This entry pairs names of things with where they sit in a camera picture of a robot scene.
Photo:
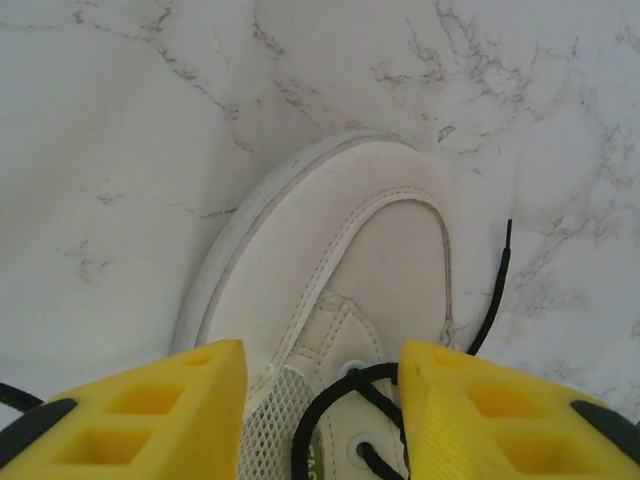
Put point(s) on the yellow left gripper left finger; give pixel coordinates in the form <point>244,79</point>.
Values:
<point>190,440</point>

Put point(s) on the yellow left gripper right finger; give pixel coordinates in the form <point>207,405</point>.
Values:
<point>450,430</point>

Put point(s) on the black shoelace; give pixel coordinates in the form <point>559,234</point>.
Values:
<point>502,260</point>

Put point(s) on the white sneaker shoe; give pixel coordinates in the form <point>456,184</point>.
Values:
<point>350,225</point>

